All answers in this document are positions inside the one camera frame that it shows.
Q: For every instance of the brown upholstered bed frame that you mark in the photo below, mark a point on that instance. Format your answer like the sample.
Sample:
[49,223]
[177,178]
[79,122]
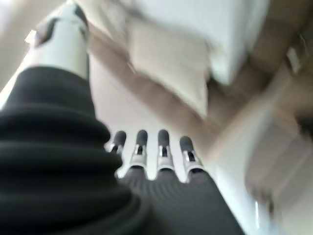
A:
[281,24]

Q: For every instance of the large beige pillow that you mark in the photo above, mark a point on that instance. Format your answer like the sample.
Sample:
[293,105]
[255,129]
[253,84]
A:
[171,68]

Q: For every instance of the white bed sheet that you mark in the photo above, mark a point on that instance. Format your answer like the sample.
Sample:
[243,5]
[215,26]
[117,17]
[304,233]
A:
[207,29]

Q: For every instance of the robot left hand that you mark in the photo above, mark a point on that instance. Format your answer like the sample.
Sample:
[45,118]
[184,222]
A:
[61,171]

